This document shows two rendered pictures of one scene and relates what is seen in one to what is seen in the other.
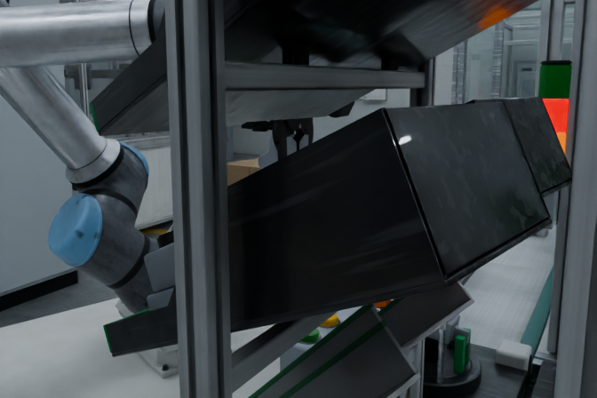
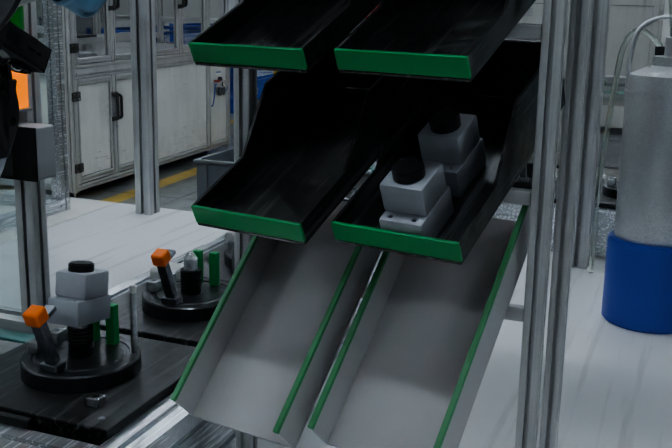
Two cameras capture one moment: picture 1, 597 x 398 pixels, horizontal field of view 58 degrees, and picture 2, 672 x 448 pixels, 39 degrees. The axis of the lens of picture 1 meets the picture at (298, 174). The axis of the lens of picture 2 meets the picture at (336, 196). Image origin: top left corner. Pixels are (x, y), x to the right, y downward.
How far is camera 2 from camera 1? 108 cm
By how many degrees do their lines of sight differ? 97
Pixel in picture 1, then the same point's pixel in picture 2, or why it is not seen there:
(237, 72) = (530, 29)
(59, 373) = not seen: outside the picture
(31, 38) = not seen: outside the picture
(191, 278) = (550, 136)
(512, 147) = not seen: hidden behind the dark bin
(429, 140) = (535, 54)
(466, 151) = (508, 59)
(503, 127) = not seen: hidden behind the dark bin
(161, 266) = (434, 187)
